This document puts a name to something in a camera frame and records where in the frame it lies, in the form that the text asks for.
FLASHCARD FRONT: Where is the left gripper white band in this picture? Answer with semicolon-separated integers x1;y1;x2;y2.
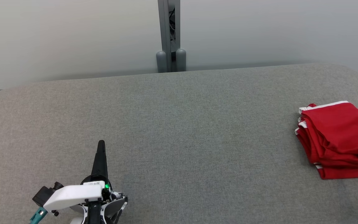
43;140;128;218

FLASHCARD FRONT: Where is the red white number 23 jersey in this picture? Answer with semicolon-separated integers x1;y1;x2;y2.
295;120;358;180

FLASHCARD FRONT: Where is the left black cable teal plug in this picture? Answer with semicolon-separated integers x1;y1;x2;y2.
29;206;48;224

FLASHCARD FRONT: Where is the grey cylindrical post foot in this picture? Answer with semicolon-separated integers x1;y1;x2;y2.
176;48;186;72
156;51;168;73

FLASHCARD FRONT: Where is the grey metal partition post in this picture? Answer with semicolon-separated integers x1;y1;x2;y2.
158;0;181;72

